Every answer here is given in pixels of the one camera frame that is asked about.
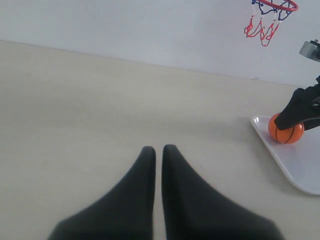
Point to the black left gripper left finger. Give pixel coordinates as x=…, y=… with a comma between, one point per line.
x=124, y=213

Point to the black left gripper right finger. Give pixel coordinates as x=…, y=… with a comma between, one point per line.
x=194, y=210

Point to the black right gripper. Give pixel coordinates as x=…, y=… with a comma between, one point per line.
x=303, y=107

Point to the small orange toy basketball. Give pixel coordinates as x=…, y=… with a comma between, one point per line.
x=287, y=136

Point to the red mini basketball hoop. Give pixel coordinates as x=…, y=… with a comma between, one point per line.
x=266, y=18

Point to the white plastic tray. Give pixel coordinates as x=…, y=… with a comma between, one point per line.
x=300, y=161

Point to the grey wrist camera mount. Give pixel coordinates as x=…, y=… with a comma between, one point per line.
x=311, y=50

